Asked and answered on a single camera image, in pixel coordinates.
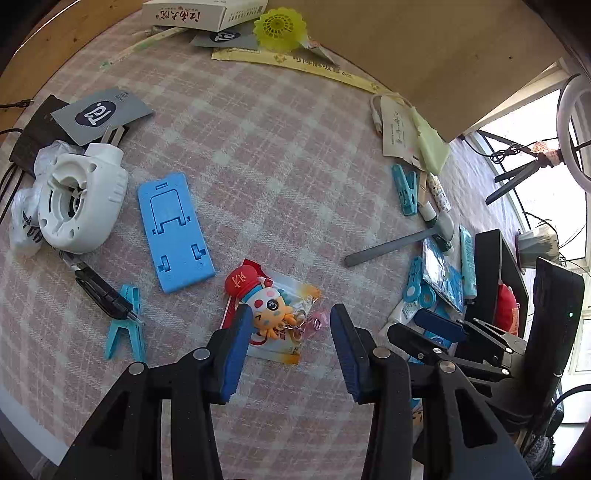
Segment blue phone stand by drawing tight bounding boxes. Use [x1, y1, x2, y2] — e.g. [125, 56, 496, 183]
[137, 172, 217, 295]

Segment plaid cloth desktop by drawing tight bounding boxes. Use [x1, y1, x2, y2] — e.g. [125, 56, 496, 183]
[0, 7, 529, 480]

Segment pink badge tag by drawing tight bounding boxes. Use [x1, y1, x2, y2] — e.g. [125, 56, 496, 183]
[299, 308, 332, 343]

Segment grey card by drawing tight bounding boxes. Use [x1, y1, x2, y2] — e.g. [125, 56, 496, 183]
[50, 86, 154, 147]
[189, 28, 260, 51]

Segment white ring light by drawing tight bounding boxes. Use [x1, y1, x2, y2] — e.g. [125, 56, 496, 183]
[556, 73, 591, 195]

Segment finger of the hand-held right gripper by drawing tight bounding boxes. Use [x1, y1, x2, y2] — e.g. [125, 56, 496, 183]
[413, 308, 526, 366]
[386, 322, 509, 394]

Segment black tray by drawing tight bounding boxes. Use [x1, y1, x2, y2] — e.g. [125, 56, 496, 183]
[473, 228, 530, 341]

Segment black tripod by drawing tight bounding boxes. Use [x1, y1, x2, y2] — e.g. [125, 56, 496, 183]
[484, 138, 565, 206]

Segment slatted wooden panel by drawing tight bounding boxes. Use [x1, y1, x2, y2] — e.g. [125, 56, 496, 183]
[0, 0, 145, 127]

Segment teal tube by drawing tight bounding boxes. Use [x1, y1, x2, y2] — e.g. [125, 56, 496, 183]
[459, 224, 479, 299]

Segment pale green cloth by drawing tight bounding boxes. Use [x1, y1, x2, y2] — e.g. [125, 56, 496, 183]
[410, 107, 452, 177]

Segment beige paper packet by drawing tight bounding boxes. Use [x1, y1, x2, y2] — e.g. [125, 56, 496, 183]
[380, 96, 429, 168]

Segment white handheld fan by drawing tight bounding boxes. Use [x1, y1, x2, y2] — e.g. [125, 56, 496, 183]
[36, 143, 129, 256]

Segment dotted small tube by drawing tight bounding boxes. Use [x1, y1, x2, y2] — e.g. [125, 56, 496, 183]
[425, 171, 452, 214]

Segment orange white snack packet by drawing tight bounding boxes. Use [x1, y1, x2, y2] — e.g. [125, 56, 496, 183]
[221, 258, 322, 366]

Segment black pen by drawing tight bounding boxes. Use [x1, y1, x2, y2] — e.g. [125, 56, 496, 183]
[73, 267, 145, 327]

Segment yellow paper strip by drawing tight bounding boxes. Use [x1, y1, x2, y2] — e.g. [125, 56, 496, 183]
[211, 47, 404, 104]

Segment white cable red plug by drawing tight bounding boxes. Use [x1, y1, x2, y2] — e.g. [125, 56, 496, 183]
[369, 94, 408, 138]

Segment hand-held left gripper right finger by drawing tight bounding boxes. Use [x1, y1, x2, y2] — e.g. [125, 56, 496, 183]
[329, 303, 532, 480]

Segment grey flat stick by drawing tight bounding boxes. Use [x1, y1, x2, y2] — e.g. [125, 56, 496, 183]
[344, 228, 439, 268]

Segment blue zip packet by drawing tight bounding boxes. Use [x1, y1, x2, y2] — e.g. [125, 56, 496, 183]
[422, 237, 465, 313]

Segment cartoon figure keychain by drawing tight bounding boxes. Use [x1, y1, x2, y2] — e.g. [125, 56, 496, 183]
[224, 270, 309, 346]

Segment white cardboard box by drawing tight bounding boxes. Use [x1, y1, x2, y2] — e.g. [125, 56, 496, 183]
[140, 0, 269, 33]

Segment blue plastic clothespin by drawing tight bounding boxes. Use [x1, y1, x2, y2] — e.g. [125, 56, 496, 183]
[391, 163, 419, 217]
[103, 284, 147, 362]

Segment yellow flower shaped fan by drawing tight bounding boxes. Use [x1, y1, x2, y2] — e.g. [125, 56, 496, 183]
[252, 8, 310, 53]

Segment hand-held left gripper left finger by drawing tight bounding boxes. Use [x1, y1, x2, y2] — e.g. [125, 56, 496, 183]
[54, 304, 254, 480]

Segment red bag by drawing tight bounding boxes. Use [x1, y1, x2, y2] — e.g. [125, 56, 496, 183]
[497, 283, 520, 334]

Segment pale green paper strip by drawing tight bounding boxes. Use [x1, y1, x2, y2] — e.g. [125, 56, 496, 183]
[99, 25, 191, 71]

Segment plywood board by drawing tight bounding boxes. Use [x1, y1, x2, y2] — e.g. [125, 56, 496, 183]
[265, 0, 579, 145]

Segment potted spider plant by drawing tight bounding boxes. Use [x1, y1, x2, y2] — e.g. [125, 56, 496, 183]
[513, 210, 587, 269]

